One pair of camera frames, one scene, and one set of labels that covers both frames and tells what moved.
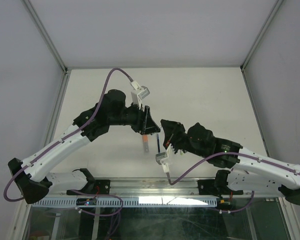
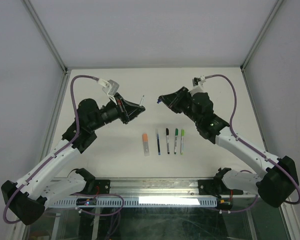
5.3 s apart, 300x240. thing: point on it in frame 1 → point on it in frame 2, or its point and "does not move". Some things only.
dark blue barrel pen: [158, 143] does not move
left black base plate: [96, 186] does not move
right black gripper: [171, 128] → [172, 100]
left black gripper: [145, 123] → [127, 110]
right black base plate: [207, 187] does not move
